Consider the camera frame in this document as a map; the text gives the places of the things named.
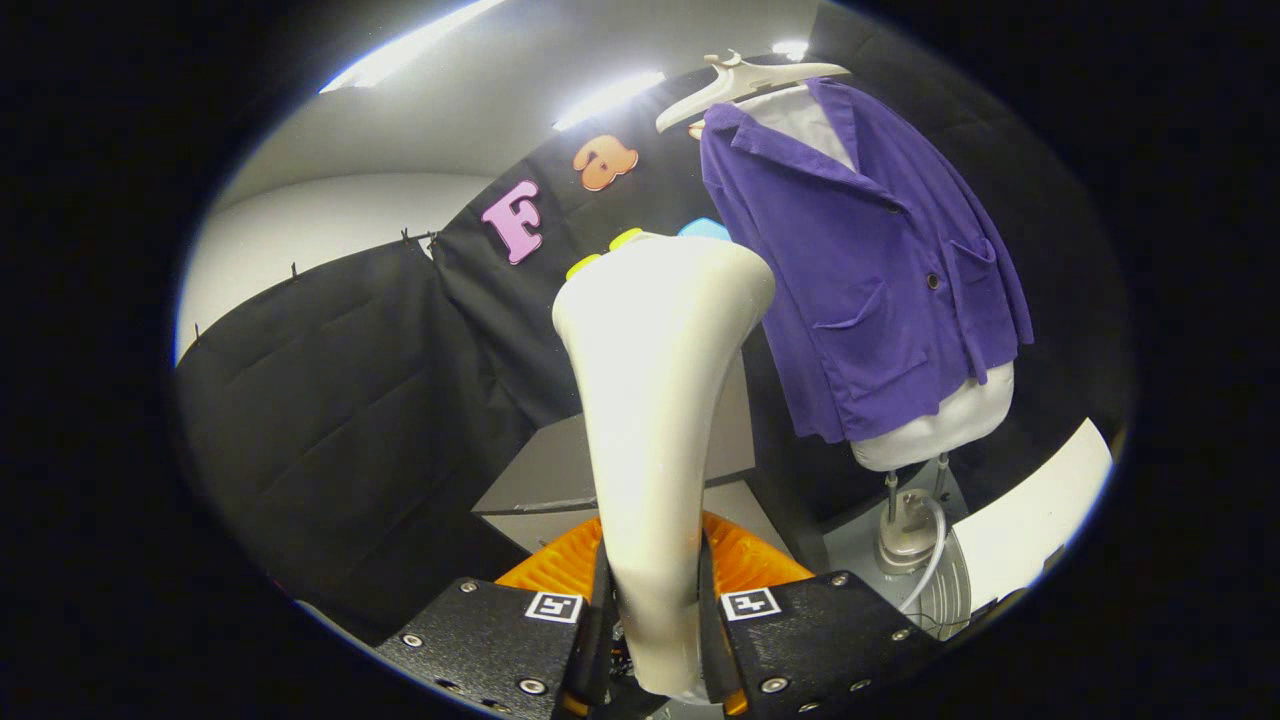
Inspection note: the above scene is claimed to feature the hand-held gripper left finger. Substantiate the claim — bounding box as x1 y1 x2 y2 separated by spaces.
375 515 613 720

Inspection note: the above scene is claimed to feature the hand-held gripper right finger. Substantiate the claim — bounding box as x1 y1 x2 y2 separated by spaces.
697 512 941 720

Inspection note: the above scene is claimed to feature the white steamer hose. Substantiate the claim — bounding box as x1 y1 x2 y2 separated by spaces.
898 495 948 613

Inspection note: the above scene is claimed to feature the white garment steamer head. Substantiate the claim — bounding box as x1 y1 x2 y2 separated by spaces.
552 235 776 699

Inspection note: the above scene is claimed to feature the purple jacket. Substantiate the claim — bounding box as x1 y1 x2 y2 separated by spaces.
700 78 1034 444

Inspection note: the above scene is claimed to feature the grey garment steamer base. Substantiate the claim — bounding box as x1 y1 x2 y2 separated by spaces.
878 488 973 641

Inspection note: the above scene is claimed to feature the white clothes hanger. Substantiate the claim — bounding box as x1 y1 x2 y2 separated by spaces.
655 50 851 134

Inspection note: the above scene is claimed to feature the metal stand pole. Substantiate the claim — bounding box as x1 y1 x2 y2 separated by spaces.
884 455 951 501

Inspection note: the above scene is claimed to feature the grey cabinet with dark top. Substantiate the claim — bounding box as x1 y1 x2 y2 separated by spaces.
470 350 791 561

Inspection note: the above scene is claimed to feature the white mannequin torso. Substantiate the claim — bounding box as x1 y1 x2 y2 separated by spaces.
745 85 1016 473

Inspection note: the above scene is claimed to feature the white flat panel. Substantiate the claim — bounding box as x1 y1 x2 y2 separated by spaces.
950 418 1114 613

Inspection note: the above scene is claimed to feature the black backdrop cloth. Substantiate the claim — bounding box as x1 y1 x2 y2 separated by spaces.
175 0 1136 641

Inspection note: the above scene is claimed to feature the long ceiling light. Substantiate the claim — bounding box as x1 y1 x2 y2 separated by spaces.
553 70 666 131

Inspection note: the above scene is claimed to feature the large ceiling light panel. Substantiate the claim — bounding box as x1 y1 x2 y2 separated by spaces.
320 0 506 94

